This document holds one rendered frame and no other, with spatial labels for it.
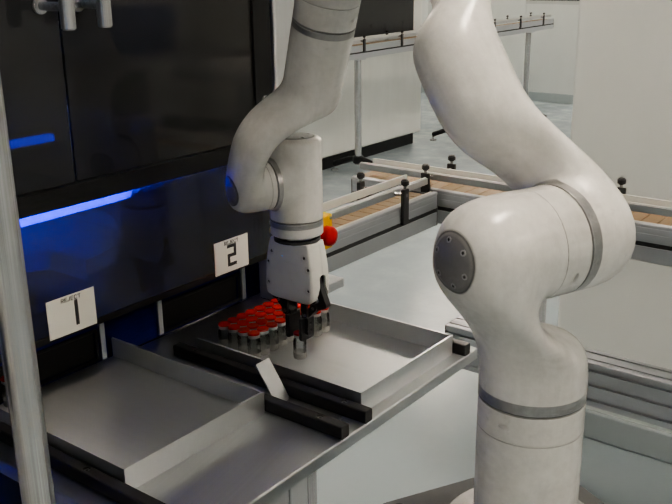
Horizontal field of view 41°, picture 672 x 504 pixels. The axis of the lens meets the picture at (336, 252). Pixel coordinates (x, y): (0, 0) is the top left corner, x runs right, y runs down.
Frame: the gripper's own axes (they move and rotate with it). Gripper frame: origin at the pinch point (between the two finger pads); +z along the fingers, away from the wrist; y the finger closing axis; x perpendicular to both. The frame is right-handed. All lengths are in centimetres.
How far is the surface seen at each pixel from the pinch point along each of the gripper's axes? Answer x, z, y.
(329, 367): -0.3, 5.8, 6.3
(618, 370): 95, 39, 21
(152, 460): -39.2, 3.5, 8.0
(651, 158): 154, -1, 5
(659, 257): 93, 8, 29
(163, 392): -22.3, 5.8, -9.0
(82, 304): -28.9, -8.8, -17.9
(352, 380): -1.9, 5.8, 12.2
